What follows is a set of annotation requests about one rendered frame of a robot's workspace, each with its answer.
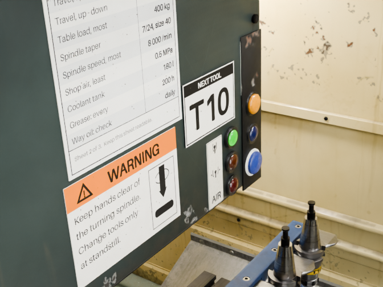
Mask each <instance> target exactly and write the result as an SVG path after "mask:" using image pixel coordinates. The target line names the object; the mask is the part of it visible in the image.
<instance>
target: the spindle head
mask: <svg viewBox="0 0 383 287"><path fill-rule="evenodd" d="M176 19H177V39H178V58H179V69H180V88H181V86H182V85H184V84H186V83H188V82H190V81H192V80H194V79H196V78H198V77H200V76H202V75H204V74H206V73H208V72H210V71H212V70H214V69H216V68H218V67H221V66H223V65H225V64H227V63H229V62H231V61H234V98H235V118H234V119H232V120H231V121H229V122H227V123H226V124H224V125H222V126H221V127H219V128H218V129H216V130H215V131H213V132H211V133H210V134H208V135H206V136H205V137H203V138H201V139H200V140H198V141H197V142H195V143H193V144H192V145H190V146H189V147H187V148H185V140H184V119H183V109H182V119H180V120H179V121H177V122H175V123H173V124H171V125H170V126H168V127H166V128H165V129H163V130H161V131H159V132H157V133H156V134H154V135H152V136H150V137H148V138H146V139H145V140H143V141H141V142H139V143H137V144H135V145H134V146H132V147H130V148H129V149H126V150H125V151H123V152H121V153H120V154H118V155H116V156H114V157H112V158H111V159H109V160H107V161H105V162H103V163H101V164H100V165H98V166H96V167H94V168H93V169H91V170H89V171H87V172H86V173H84V174H82V175H80V176H78V177H76V178H75V179H73V180H71V181H68V174H67V166H66V159H65V154H64V147H63V139H62V132H61V127H60V120H59V112H58V105H57V100H56V93H55V86H54V78H53V74H52V66H51V59H50V51H49V46H48V39H47V31H46V24H45V20H44V12H43V5H42V0H0V287H78V284H77V279H76V272H75V265H74V258H73V253H72V246H71V239H70V232H69V227H68V220H67V213H66V206H65V201H64V194H63V189H64V188H66V187H68V186H70V185H72V184H73V183H75V182H77V181H79V180H81V179H82V178H84V177H86V176H88V175H90V174H91V173H93V172H95V171H96V170H98V169H100V168H102V167H104V166H105V165H107V164H109V163H111V162H112V161H114V160H116V159H118V158H120V157H121V156H123V155H125V154H126V153H129V152H130V151H132V150H134V149H135V148H137V147H139V146H141V145H143V144H144V143H146V142H148V141H150V140H152V139H153V138H155V137H157V136H159V135H160V134H162V133H164V132H166V131H167V130H169V129H171V128H173V127H175V130H176V148H177V166H178V184H179V193H180V211H181V214H180V216H178V217H177V218H175V219H174V220H173V221H172V222H170V223H169V224H168V225H166V226H165V227H164V228H162V229H161V230H159V231H158V232H157V233H155V234H154V235H153V236H152V237H150V238H149V239H148V240H146V241H145V242H143V243H142V244H141V245H139V246H138V247H137V248H136V249H134V250H133V251H132V252H130V253H129V254H127V255H126V256H125V257H123V258H122V259H121V260H120V261H118V262H117V263H116V264H114V265H113V266H111V267H110V268H109V269H107V270H106V271H105V272H104V273H102V274H101V275H100V276H98V277H97V278H95V279H94V280H93V281H91V282H90V283H89V284H87V285H86V286H85V287H115V286H116V285H117V284H118V283H120V282H121V281H122V280H123V279H125V278H126V277H128V276H129V275H130V274H131V273H132V272H134V271H135V270H136V269H137V268H139V267H140V266H142V264H144V263H145V262H146V261H148V260H149V259H150V258H151V257H153V256H154V255H155V254H156V253H158V252H159V251H160V250H162V249H163V248H164V247H165V246H167V245H168V244H169V243H171V242H172V241H173V240H174V239H175V238H177V237H178V236H179V235H180V234H182V233H183V232H185V231H186V230H187V229H188V228H190V227H191V226H192V225H193V224H194V223H196V222H197V221H199V220H200V219H201V218H202V217H204V216H205V215H206V214H207V213H208V212H210V211H211V210H212V209H214V208H215V207H216V206H217V205H219V204H220V203H221V202H223V201H224V200H225V199H226V198H228V197H229V195H227V193H226V183H227V180H228V179H229V177H230V176H231V175H233V174H235V175H237V176H238V178H239V187H238V189H239V188H240V187H242V112H241V37H242V36H245V35H247V34H249V33H251V32H254V31H256V30H258V29H259V0H176ZM181 108H182V89H181ZM232 126H234V127H236V128H237V129H238V133H239V136H238V141H237V143H236V145H235V146H234V147H233V148H232V149H228V148H227V147H226V146H225V134H226V132H227V130H228V129H229V128H230V127H232ZM220 135H222V166H223V201H221V202H220V203H218V204H217V205H216V206H215V207H214V208H212V209H211V210H209V200H208V185H207V157H206V144H207V143H209V142H210V141H212V140H213V139H215V138H217V137H218V136H220ZM231 151H236V152H237V153H238V155H239V162H238V166H237V168H236V169H235V171H233V172H232V173H229V172H227V171H226V168H225V162H226V158H227V156H228V154H229V153H230V152H231Z"/></svg>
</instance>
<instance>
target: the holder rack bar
mask: <svg viewBox="0 0 383 287"><path fill-rule="evenodd" d="M288 226H289V228H290V230H289V232H288V236H289V237H290V242H291V243H292V248H293V251H294V245H296V241H297V240H298V239H299V238H300V235H301V231H302V227H303V223H301V222H297V221H295V220H293V221H292V222H290V224H289V225H288ZM282 235H283V231H281V232H280V233H279V234H278V235H277V236H276V237H275V238H274V239H273V240H272V241H271V242H270V243H269V244H268V245H267V246H266V247H265V248H264V249H263V250H262V251H261V252H260V253H259V254H258V255H257V256H256V257H254V258H253V259H252V260H251V261H250V262H249V263H248V264H247V265H246V266H245V267H244V268H243V269H242V270H241V271H240V272H239V273H238V274H237V275H236V276H235V277H234V278H233V279H232V280H231V281H230V282H229V283H228V284H227V285H226V286H225V287H253V286H254V285H255V284H256V283H257V282H258V281H259V280H263V281H266V280H267V279H268V270H273V269H274V264H275V258H276V252H277V248H278V243H279V242H280V240H281V236H282Z"/></svg>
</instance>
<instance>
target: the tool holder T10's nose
mask: <svg viewBox="0 0 383 287"><path fill-rule="evenodd" d="M318 282H319V278H318V274H316V275H314V276H307V275H303V276H301V284H302V285H303V286H304V287H313V286H315V285H316V284H317V283H318Z"/></svg>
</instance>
